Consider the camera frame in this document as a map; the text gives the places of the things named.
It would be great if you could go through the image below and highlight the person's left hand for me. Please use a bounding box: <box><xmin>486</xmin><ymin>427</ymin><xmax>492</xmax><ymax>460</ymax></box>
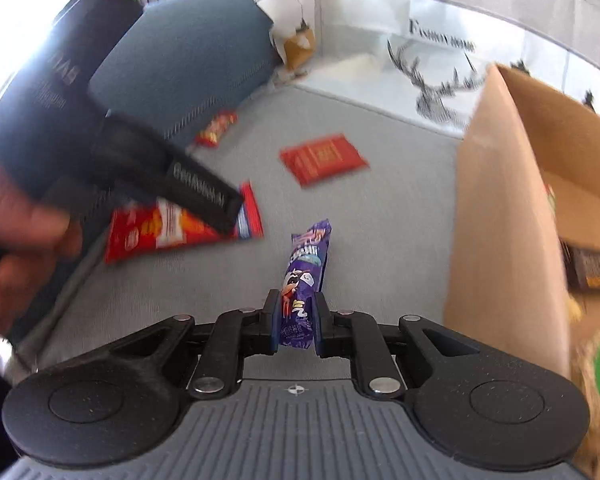
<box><xmin>0</xmin><ymin>160</ymin><xmax>84</xmax><ymax>336</ymax></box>

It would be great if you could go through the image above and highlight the white deer print cloth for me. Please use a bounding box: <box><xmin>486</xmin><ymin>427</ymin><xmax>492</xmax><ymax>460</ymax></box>
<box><xmin>230</xmin><ymin>0</ymin><xmax>600</xmax><ymax>138</ymax></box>

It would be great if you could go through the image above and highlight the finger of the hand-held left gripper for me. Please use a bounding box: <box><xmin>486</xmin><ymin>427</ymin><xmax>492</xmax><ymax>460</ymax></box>
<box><xmin>91</xmin><ymin>114</ymin><xmax>245</xmax><ymax>235</ymax></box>

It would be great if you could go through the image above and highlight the dark brown snack packet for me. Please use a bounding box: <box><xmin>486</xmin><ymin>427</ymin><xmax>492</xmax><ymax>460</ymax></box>
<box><xmin>562</xmin><ymin>242</ymin><xmax>600</xmax><ymax>291</ymax></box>

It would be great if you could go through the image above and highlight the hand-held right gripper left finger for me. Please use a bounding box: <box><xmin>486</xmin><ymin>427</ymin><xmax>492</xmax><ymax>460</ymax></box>
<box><xmin>32</xmin><ymin>290</ymin><xmax>283</xmax><ymax>400</ymax></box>

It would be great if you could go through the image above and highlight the flat red snack packet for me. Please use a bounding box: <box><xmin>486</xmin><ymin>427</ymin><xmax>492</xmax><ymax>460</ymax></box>
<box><xmin>279</xmin><ymin>133</ymin><xmax>370</xmax><ymax>188</ymax></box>

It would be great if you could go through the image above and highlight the purple snack packet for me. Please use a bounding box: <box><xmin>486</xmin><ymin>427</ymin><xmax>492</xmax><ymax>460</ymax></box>
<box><xmin>278</xmin><ymin>218</ymin><xmax>334</xmax><ymax>350</ymax></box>

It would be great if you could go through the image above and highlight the small red yellow snack packet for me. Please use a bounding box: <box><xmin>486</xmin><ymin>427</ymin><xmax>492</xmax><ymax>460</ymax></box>
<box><xmin>195</xmin><ymin>110</ymin><xmax>239</xmax><ymax>148</ymax></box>

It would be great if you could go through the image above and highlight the cardboard box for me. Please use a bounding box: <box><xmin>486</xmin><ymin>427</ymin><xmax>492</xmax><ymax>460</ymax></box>
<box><xmin>442</xmin><ymin>62</ymin><xmax>600</xmax><ymax>480</ymax></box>

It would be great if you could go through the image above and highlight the red snack packet blue edge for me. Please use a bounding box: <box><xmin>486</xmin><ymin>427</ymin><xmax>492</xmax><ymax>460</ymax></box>
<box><xmin>104</xmin><ymin>180</ymin><xmax>265</xmax><ymax>265</ymax></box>

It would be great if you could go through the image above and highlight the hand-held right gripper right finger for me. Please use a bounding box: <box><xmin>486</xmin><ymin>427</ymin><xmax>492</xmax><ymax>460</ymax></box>
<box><xmin>314</xmin><ymin>291</ymin><xmax>566</xmax><ymax>398</ymax></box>

